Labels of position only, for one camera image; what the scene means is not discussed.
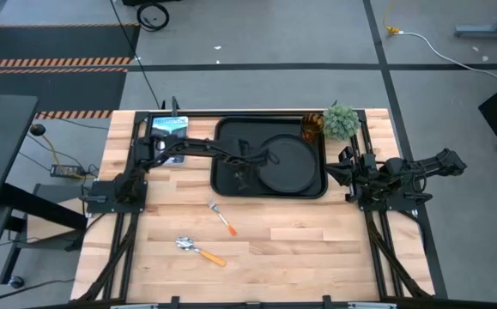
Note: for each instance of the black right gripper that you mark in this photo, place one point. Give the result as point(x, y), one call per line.
point(361, 176)

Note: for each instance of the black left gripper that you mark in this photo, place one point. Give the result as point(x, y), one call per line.
point(243, 161)

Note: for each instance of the black round plate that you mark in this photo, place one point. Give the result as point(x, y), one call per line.
point(291, 165)

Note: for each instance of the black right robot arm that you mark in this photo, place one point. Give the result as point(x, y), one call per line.
point(424, 167)

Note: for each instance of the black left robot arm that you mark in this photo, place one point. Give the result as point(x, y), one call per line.
point(188, 148)

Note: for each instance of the black rectangular tray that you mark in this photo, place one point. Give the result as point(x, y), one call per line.
point(231, 129)

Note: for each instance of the green artificial plant ball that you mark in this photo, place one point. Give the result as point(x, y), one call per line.
point(341, 122)

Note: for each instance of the blue picture book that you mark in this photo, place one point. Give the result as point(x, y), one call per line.
point(170, 126)

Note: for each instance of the black power strip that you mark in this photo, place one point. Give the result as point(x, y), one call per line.
point(64, 171)

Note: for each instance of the grey table leg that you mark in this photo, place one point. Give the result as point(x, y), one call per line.
point(488, 30)

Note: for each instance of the black round floor plug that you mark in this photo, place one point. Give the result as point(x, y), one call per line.
point(38, 129)

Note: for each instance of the black orange striped floor mat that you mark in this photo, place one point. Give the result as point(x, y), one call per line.
point(50, 43)

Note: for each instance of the black caster wheel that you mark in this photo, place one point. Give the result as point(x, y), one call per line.
point(16, 282)

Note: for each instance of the black aluminium table frame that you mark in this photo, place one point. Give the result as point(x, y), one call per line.
point(201, 114)

